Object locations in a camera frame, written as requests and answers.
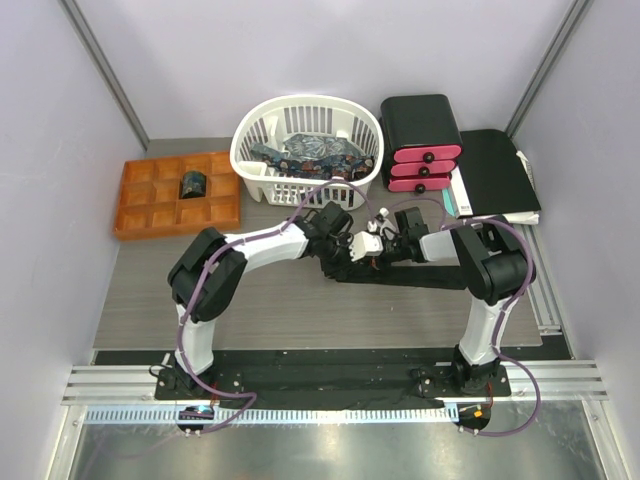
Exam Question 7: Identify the black tie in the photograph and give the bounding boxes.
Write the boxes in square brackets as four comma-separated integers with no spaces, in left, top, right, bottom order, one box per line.
[346,263,467,291]

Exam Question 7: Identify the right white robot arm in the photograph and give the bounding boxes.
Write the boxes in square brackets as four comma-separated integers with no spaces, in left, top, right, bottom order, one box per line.
[371,207,536,395]

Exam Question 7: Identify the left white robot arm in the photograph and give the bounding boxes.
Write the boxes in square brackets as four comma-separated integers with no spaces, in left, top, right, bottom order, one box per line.
[168,202,353,399]

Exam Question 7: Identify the floral patterned ties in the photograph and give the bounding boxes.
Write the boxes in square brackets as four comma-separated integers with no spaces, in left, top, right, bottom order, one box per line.
[250,133,375,181]

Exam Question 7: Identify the white teal book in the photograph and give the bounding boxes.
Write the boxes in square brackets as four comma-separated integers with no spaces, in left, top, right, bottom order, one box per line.
[442,150,540,225]

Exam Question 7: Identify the white plastic basket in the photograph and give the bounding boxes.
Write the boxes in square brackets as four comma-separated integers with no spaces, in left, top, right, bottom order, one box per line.
[230,94,384,210]

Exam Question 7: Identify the black pink drawer box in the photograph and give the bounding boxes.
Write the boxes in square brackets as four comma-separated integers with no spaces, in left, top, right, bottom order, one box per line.
[380,94,463,194]

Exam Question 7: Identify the black folder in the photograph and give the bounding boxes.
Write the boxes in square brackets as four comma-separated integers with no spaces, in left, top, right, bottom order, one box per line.
[457,129,541,218]

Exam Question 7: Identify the rolled dark patterned tie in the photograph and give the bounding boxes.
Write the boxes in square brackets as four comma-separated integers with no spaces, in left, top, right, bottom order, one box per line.
[179,170,207,199]

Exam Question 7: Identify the orange wooden compartment tray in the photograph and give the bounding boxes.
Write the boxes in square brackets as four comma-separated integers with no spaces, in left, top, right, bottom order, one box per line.
[112,152,241,241]

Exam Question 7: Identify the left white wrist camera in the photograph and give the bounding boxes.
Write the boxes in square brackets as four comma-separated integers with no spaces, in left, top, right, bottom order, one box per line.
[349,221,384,262]

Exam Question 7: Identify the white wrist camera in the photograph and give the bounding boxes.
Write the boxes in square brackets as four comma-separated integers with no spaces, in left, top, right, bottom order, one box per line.
[349,221,384,262]
[369,207,397,240]

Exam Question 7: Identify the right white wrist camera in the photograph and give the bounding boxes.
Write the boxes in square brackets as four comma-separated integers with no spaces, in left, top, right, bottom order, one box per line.
[369,207,397,240]

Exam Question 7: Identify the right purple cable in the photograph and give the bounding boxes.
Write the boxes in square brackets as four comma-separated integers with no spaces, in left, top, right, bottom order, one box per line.
[389,195,541,438]

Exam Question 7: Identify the purple cable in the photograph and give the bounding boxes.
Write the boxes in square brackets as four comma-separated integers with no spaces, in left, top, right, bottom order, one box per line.
[174,180,381,436]
[389,195,541,438]

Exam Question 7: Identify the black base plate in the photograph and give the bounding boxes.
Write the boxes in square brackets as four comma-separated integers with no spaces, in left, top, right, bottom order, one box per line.
[149,348,511,411]

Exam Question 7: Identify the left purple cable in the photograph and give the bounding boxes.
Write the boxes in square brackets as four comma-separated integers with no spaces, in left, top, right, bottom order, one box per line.
[174,180,381,436]

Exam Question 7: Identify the aluminium rail frame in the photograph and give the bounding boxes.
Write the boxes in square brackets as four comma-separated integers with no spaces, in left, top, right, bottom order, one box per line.
[47,360,630,479]

